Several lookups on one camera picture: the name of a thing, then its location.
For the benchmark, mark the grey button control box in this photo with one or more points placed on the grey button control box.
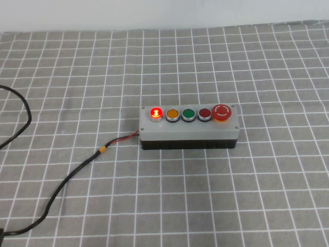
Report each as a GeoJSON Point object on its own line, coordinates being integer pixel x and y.
{"type": "Point", "coordinates": [185, 130]}

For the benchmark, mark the red emergency stop button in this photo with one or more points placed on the red emergency stop button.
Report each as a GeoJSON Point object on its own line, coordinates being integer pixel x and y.
{"type": "Point", "coordinates": [221, 111]}

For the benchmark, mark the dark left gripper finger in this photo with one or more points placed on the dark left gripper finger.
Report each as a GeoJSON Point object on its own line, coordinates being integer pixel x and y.
{"type": "Point", "coordinates": [1, 233]}

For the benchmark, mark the grey white-checked tablecloth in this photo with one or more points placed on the grey white-checked tablecloth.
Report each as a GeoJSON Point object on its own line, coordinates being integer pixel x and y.
{"type": "Point", "coordinates": [231, 193]}

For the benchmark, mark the red indicator lamp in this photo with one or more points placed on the red indicator lamp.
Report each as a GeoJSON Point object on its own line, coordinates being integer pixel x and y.
{"type": "Point", "coordinates": [156, 113]}

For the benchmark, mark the flat red push button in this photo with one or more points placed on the flat red push button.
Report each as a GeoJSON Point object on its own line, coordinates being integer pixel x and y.
{"type": "Point", "coordinates": [204, 113]}

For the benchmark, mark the green push button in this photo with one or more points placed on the green push button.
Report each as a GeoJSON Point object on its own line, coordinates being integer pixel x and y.
{"type": "Point", "coordinates": [188, 114]}

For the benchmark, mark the yellow push button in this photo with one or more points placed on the yellow push button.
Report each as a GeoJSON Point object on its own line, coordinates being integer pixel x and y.
{"type": "Point", "coordinates": [172, 114]}

